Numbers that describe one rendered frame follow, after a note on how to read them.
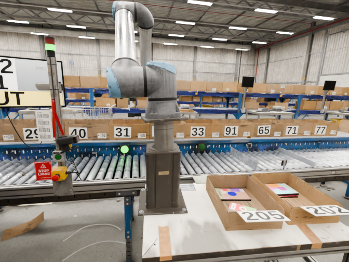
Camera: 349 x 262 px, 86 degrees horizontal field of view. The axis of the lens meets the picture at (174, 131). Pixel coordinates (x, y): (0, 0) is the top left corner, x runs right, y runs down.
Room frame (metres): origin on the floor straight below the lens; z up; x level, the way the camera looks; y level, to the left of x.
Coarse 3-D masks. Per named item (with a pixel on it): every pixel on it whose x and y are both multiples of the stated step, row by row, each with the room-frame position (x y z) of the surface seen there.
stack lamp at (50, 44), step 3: (45, 39) 1.15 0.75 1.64; (48, 39) 1.15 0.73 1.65; (51, 39) 1.16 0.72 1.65; (45, 42) 1.15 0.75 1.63; (48, 42) 1.15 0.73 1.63; (51, 42) 1.16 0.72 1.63; (54, 42) 1.17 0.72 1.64; (45, 45) 1.15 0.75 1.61; (48, 45) 1.15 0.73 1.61; (51, 45) 1.16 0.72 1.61; (54, 45) 1.17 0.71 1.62; (45, 48) 1.16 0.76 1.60; (48, 48) 1.15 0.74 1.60; (51, 48) 1.16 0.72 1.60; (54, 48) 1.17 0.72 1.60
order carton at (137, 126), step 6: (114, 120) 2.07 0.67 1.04; (120, 120) 2.08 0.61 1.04; (126, 120) 2.10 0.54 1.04; (132, 120) 2.11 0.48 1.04; (138, 120) 2.12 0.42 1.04; (120, 126) 1.80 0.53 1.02; (126, 126) 1.82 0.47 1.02; (132, 126) 1.83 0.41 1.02; (138, 126) 1.84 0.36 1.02; (144, 126) 1.85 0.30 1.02; (132, 132) 1.83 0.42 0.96; (138, 132) 1.84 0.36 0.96; (144, 132) 1.85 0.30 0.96; (114, 138) 1.79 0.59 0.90; (120, 138) 1.81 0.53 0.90; (126, 138) 1.82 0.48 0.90; (132, 138) 1.83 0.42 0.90; (138, 138) 1.84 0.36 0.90; (144, 138) 1.85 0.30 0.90
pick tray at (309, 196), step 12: (264, 180) 1.20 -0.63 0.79; (276, 180) 1.21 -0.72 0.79; (288, 180) 1.22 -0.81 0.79; (300, 180) 1.12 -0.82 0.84; (300, 192) 1.10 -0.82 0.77; (312, 192) 1.02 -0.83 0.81; (288, 204) 0.84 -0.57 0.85; (300, 204) 0.98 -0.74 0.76; (312, 204) 0.99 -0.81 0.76; (324, 204) 0.94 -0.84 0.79; (336, 204) 0.88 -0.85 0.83; (288, 216) 0.82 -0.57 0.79; (300, 216) 0.82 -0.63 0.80; (312, 216) 0.83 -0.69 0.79; (324, 216) 0.83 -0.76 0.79; (336, 216) 0.84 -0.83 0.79
